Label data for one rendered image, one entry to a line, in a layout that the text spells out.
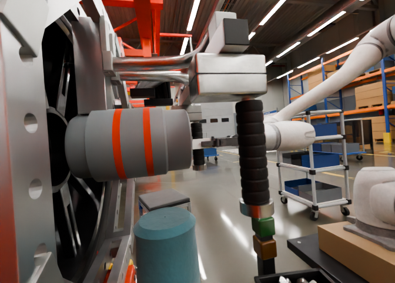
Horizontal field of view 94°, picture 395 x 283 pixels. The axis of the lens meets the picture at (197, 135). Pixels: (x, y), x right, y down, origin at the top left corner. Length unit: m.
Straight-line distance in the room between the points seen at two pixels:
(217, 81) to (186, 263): 0.23
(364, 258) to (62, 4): 1.03
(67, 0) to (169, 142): 0.22
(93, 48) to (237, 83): 0.29
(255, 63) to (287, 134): 0.44
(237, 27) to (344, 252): 0.94
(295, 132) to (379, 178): 0.41
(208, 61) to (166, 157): 0.19
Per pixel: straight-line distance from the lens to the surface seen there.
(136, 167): 0.35
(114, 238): 0.55
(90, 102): 0.39
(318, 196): 2.10
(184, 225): 0.27
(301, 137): 0.69
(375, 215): 1.00
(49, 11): 0.23
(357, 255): 0.99
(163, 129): 0.33
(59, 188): 0.45
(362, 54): 0.96
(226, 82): 0.22
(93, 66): 0.41
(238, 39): 0.23
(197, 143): 0.55
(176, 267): 0.28
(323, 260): 1.06
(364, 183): 0.99
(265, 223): 0.47
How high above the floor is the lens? 0.86
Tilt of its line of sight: level
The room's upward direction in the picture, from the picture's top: 4 degrees counter-clockwise
